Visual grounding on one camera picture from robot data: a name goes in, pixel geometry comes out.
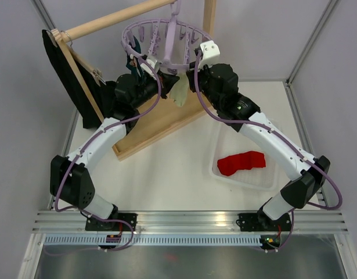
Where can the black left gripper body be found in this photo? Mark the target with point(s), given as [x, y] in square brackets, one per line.
[154, 87]

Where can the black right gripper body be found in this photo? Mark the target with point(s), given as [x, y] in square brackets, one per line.
[203, 75]

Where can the cream sock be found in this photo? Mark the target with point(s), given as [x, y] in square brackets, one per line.
[178, 93]

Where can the purple round clip hanger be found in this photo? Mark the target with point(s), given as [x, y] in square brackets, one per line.
[174, 43]

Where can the red sock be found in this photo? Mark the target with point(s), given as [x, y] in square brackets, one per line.
[242, 161]

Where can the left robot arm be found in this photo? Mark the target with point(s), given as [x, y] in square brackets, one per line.
[70, 178]

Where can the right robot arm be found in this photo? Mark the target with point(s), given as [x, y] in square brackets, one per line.
[307, 173]

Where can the black shorts on hanger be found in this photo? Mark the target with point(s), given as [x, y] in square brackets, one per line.
[103, 93]

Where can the wooden rack base tray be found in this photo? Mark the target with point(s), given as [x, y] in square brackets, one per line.
[164, 119]

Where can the white plastic basket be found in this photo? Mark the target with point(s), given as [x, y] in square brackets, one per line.
[228, 143]

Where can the wooden rack top rod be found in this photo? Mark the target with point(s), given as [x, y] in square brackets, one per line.
[113, 18]

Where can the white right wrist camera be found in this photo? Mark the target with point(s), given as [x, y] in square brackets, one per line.
[210, 53]

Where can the wooden rack right post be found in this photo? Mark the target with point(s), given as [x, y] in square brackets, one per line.
[209, 16]

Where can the wooden rack post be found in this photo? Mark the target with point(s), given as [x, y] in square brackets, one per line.
[209, 16]
[86, 90]

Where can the wooden rack left post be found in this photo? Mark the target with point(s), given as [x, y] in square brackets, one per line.
[86, 90]

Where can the aluminium mounting rail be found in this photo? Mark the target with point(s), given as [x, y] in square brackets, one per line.
[191, 222]

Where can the white slotted cable duct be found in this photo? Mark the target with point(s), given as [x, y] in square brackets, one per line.
[153, 240]

